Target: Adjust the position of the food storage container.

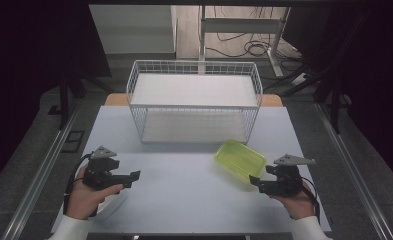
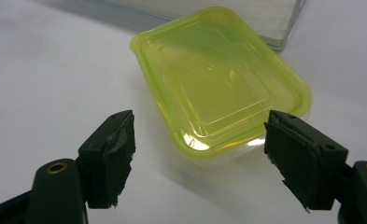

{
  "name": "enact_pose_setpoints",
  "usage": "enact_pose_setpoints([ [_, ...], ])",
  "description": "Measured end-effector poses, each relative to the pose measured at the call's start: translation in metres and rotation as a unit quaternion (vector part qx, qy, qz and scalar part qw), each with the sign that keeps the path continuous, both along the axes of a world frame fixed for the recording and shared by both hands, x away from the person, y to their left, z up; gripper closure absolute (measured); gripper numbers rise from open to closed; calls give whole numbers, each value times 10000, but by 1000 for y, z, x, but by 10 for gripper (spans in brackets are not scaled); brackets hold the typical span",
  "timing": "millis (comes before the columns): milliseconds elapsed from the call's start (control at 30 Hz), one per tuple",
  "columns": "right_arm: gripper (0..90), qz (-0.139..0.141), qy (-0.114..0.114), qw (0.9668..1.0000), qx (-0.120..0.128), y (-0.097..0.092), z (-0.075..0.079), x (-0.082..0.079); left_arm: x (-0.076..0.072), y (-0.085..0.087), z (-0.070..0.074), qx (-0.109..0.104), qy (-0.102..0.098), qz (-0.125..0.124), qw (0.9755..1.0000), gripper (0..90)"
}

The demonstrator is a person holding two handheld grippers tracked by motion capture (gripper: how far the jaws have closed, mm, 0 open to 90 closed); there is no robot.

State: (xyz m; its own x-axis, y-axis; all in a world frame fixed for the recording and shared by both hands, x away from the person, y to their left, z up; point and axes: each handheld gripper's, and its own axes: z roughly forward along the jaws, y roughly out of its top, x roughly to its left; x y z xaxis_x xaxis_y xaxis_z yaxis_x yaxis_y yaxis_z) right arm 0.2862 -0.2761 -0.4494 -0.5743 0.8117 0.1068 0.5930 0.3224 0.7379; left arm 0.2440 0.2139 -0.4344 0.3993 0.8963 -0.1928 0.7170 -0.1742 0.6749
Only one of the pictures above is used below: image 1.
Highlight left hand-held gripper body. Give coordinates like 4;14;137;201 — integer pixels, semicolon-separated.
82;145;125;192

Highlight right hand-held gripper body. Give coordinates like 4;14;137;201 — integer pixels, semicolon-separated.
258;153;317;197

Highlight green translucent plastic container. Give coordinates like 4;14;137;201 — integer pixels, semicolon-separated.
213;138;268;184

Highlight white wire shelf rack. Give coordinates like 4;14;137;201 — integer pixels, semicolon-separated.
126;59;264;145

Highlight person's right hand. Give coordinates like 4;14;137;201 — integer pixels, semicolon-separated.
270;181;317;221

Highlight person's left hand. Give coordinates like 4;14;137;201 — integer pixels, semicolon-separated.
65;164;125;221

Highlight white plastic container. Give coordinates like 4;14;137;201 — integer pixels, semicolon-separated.
95;189;129;222

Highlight wooden table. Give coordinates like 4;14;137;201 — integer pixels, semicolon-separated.
104;93;284;108

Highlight black metal stand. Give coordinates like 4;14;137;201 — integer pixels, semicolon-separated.
48;49;116;132
263;9;365;135

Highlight white power strip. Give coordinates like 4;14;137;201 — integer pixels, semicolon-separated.
290;72;310;86

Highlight dark curtain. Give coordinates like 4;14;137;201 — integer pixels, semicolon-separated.
282;0;393;193
0;0;112;196

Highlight white cabinet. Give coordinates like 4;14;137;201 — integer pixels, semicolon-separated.
88;4;178;61

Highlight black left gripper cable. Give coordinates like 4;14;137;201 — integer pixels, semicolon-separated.
63;153;98;218

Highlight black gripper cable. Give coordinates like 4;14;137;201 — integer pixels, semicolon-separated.
301;180;321;225
63;153;98;218

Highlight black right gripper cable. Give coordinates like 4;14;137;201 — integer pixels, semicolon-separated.
301;180;321;225

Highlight black rectangular floor frame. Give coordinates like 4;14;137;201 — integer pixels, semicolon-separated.
60;130;86;154

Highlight aluminium floor rail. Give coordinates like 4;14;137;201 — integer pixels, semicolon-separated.
0;99;82;240
315;103;393;240

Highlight black floor cables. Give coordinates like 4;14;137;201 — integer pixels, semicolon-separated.
205;6;307;73

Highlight white metal desk frame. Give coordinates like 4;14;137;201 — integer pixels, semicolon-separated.
198;5;292;78

